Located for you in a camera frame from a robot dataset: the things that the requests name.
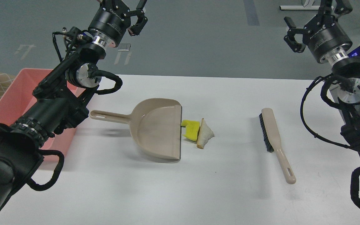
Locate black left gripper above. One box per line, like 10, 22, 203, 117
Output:
88, 0, 148, 48

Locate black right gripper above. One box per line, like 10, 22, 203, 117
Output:
284, 0, 353, 63

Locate beige plastic dustpan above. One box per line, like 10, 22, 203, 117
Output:
90, 98, 182, 160

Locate beige hand brush black bristles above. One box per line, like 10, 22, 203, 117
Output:
259, 108, 296, 185

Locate yellow sponge piece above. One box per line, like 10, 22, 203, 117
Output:
181, 120, 201, 142

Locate white bread slice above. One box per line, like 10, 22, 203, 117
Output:
196, 118, 215, 149

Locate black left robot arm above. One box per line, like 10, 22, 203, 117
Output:
0, 0, 148, 211

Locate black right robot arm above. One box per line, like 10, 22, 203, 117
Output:
284, 0, 360, 154

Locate pink plastic bin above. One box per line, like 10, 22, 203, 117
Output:
0, 68, 76, 156

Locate white table leg base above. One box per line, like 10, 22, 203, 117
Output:
279, 0, 322, 11

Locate grey floor plate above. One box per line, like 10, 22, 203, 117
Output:
117, 43, 131, 52

